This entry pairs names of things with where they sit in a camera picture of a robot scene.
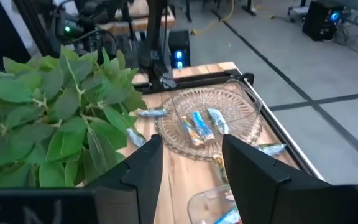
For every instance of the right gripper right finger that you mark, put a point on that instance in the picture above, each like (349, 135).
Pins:
(259, 193)

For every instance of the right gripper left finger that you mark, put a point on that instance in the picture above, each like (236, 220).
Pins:
(132, 193)

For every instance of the blue red-tipped granola bar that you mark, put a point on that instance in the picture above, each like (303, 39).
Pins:
(227, 217)

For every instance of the green blue granola bar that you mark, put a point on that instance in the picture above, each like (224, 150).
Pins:
(135, 137)
(272, 149)
(152, 112)

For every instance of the blue orange-tipped granola bar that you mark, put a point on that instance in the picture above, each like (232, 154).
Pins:
(202, 124)

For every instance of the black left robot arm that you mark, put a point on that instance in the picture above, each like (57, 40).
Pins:
(155, 46)

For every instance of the round woven wicker placemat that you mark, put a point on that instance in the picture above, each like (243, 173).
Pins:
(182, 146)

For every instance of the black plastic plant pot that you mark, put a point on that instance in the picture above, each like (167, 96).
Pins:
(57, 102)

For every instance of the black computer with blue lights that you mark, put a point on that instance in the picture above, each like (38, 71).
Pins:
(179, 40)
(319, 25)

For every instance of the background wooden table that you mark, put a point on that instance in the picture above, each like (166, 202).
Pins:
(171, 18)

